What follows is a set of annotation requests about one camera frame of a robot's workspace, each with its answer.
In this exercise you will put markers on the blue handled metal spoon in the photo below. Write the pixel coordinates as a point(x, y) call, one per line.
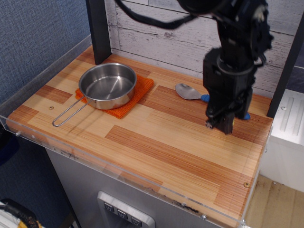
point(189, 93)

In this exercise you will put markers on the silver dispenser button panel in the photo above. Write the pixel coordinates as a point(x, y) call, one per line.
point(124, 211)

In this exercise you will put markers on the white aluminium rail block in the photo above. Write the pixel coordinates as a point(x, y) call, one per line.
point(288, 123)

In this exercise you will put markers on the yellow object bottom left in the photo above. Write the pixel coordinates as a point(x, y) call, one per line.
point(29, 224)

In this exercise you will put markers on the clear acrylic front guard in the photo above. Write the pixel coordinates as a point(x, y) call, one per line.
point(175, 157)

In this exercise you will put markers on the black left vertical post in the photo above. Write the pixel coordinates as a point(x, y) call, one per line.
point(99, 30)

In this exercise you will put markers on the small steel saucepan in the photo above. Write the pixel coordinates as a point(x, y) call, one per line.
point(106, 87)

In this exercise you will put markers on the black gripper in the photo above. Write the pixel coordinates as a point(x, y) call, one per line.
point(230, 91)

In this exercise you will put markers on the black right vertical post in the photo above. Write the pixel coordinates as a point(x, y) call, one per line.
point(287, 70)

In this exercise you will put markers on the clear acrylic guard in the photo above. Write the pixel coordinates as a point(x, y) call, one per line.
point(42, 78)
point(175, 157)

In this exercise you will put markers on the black vertical post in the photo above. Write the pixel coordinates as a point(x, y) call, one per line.
point(99, 30)
point(287, 70)

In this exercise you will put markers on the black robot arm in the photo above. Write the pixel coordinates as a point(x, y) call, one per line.
point(243, 30)

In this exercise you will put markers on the clear acrylic left guard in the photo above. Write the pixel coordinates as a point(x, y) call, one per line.
point(42, 78)

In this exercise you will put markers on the orange knitted cloth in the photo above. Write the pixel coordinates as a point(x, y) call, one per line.
point(143, 85)

